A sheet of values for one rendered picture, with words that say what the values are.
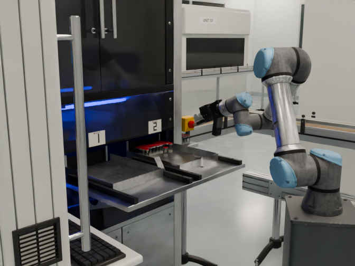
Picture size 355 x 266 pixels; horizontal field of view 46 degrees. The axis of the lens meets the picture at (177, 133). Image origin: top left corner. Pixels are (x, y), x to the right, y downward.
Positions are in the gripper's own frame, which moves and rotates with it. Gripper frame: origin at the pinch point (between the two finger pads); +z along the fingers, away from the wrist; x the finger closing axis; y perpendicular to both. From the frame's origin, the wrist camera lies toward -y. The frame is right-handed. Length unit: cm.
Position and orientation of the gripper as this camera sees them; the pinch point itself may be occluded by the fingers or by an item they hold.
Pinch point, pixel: (195, 125)
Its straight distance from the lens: 217.2
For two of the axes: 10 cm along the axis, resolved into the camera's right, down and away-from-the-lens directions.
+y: -3.1, -9.5, 0.9
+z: -6.7, 2.8, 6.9
